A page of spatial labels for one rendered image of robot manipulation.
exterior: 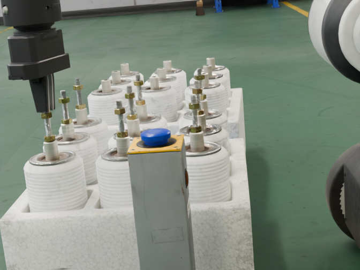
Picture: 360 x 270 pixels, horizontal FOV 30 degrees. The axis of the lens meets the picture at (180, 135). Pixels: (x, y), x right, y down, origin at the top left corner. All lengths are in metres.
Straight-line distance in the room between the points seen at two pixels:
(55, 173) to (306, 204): 0.65
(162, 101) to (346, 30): 0.79
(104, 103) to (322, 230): 0.58
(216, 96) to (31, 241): 0.65
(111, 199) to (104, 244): 0.07
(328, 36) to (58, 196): 0.49
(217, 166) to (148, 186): 0.19
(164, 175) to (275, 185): 0.80
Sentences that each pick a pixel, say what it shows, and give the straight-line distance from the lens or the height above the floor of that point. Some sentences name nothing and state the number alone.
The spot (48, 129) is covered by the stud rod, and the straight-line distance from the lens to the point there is 1.09.
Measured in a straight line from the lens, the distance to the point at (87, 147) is 1.19.
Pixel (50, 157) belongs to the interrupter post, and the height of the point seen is 0.26.
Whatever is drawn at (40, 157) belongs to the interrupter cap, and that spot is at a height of 0.25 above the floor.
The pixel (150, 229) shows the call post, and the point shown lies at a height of 0.21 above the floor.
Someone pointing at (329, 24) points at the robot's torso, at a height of 0.45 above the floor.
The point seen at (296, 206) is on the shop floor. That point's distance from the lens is 1.51.
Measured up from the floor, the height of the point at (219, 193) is 0.19.
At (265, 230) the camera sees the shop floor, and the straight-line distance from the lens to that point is 1.39.
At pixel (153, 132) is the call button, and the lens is 0.88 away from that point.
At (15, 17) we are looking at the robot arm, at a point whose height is 0.48.
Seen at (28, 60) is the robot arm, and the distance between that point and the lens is 1.04.
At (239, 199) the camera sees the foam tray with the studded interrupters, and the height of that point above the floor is 0.18.
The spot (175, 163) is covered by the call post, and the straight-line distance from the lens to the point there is 0.86.
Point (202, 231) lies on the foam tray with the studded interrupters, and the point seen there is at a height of 0.14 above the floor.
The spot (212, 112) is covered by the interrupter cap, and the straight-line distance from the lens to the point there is 1.31.
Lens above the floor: 0.55
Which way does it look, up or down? 15 degrees down
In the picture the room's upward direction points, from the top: 5 degrees counter-clockwise
